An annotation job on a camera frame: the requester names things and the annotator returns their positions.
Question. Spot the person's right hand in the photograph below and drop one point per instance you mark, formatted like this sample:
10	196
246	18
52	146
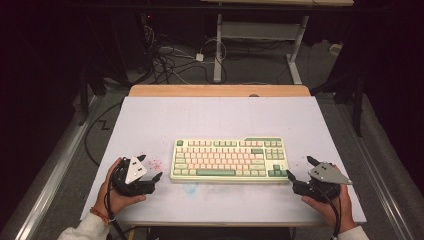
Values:
343	210

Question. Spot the black stand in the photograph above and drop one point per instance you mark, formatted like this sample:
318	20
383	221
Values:
358	106
83	100

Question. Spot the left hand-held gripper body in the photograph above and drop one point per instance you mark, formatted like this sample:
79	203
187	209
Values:
135	170

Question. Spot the wooden table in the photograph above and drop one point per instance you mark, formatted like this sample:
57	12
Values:
200	90

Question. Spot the person's left hand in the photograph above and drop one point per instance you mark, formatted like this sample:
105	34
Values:
110	200

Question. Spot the cream pink green keyboard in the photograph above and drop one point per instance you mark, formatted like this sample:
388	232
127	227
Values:
230	160

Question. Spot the aluminium rail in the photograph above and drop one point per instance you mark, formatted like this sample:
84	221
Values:
380	186
50	190

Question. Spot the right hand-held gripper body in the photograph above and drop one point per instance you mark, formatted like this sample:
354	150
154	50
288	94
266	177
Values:
325	173

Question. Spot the white power adapter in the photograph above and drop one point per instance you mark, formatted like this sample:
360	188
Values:
199	57

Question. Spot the white metal desk frame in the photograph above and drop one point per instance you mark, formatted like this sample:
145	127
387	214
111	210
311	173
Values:
260	30

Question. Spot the white board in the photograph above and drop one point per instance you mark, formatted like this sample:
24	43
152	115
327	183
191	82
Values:
216	116

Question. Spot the small white box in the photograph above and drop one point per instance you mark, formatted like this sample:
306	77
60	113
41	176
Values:
335	49

